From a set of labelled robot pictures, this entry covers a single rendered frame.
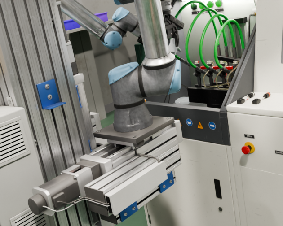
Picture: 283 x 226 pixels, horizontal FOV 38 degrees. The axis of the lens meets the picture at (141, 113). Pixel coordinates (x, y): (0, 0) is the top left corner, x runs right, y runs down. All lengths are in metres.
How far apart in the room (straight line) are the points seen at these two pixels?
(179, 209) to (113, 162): 0.97
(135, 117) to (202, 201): 0.82
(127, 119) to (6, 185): 0.47
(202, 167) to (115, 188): 0.83
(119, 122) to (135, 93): 0.12
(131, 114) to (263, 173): 0.67
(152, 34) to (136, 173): 0.46
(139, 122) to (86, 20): 0.56
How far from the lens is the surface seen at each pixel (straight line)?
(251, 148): 1.81
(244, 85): 1.92
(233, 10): 2.34
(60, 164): 1.50
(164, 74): 1.41
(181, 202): 2.27
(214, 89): 2.10
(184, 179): 2.16
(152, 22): 1.37
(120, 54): 5.90
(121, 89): 1.45
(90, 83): 5.31
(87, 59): 5.28
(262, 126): 1.74
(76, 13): 1.80
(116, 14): 1.92
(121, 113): 1.48
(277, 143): 1.73
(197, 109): 1.92
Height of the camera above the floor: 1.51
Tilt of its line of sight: 16 degrees down
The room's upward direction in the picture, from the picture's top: 10 degrees counter-clockwise
